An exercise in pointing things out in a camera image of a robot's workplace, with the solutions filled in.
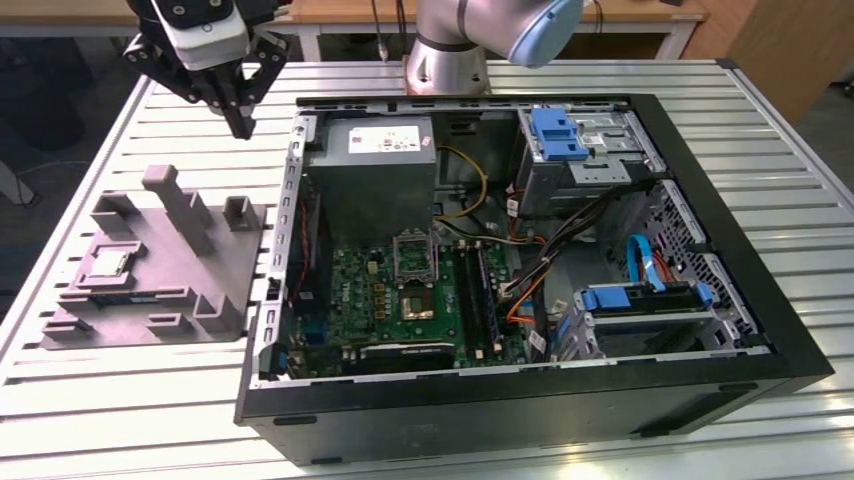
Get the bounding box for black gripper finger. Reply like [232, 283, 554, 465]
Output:
[232, 30, 292, 140]
[123, 32, 243, 140]

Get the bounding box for silver CPU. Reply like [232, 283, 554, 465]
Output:
[89, 248, 133, 279]

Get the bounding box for metal socket cover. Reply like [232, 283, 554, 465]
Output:
[391, 230, 439, 285]

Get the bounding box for thin metal locking lever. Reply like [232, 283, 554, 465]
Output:
[431, 223, 444, 289]

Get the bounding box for CPU socket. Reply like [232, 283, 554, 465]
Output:
[398, 286, 440, 322]

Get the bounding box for grey power supply unit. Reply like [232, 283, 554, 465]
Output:
[303, 112, 439, 241]

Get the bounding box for grey parts rack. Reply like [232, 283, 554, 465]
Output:
[37, 163, 276, 349]

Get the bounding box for green motherboard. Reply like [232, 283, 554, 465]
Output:
[283, 234, 535, 376]

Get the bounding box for RAM stick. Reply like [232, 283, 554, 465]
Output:
[85, 291, 165, 306]

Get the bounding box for blue plastic bay latch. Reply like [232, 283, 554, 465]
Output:
[531, 107, 588, 162]

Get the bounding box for grey metal disk bay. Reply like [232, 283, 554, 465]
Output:
[572, 282, 769, 360]
[518, 107, 666, 216]

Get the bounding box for black RAM slot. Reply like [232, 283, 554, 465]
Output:
[455, 241, 483, 359]
[463, 241, 491, 357]
[471, 241, 499, 354]

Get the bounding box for wooden desk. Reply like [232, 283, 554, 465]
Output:
[0, 0, 710, 62]

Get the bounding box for graphics card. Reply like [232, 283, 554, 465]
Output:
[359, 342, 459, 374]

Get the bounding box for hard disk in blue carrier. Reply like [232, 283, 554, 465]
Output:
[580, 282, 717, 317]

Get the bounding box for black PC case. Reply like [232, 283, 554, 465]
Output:
[231, 92, 837, 469]

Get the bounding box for wooden cabinet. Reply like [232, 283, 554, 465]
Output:
[683, 0, 854, 126]

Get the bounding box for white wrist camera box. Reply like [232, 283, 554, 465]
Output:
[151, 0, 254, 72]

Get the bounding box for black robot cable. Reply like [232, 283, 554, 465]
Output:
[370, 0, 410, 62]

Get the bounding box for yellow black wire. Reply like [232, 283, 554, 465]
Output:
[436, 144, 488, 220]

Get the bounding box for red black twisted wire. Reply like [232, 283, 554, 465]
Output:
[295, 199, 315, 304]

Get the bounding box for black white power wires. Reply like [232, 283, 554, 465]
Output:
[432, 217, 532, 246]

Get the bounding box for red orange wires white plug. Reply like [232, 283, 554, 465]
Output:
[504, 219, 539, 245]

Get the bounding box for black wire bundle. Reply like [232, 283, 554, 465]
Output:
[499, 179, 662, 301]

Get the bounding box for orange power wire bundle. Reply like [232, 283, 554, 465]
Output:
[503, 292, 539, 329]

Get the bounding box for blue flat data wire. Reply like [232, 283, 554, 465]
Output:
[626, 233, 669, 294]

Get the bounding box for red data wire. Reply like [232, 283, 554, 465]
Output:
[657, 249, 679, 287]

